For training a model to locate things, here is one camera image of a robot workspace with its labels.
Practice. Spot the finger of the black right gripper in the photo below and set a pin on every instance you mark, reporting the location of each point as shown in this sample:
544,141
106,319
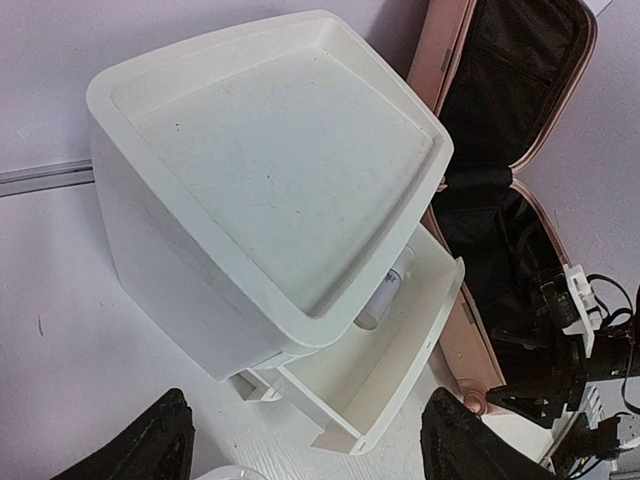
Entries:
540,401

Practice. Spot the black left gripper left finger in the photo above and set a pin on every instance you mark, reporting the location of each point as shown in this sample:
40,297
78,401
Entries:
158,444

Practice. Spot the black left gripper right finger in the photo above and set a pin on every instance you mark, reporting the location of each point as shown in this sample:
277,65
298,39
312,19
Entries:
455,444

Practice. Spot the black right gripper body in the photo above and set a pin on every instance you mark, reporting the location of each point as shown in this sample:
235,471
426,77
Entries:
614,356

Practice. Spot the white tube bottle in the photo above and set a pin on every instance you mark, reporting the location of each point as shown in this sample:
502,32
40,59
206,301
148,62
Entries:
373,312

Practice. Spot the white drawer cabinet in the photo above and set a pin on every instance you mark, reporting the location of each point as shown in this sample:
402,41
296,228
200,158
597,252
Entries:
256,185

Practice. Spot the pink hard-shell suitcase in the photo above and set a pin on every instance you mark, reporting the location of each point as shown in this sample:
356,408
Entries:
498,75

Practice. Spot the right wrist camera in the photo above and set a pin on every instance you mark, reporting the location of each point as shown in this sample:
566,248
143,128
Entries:
569,301

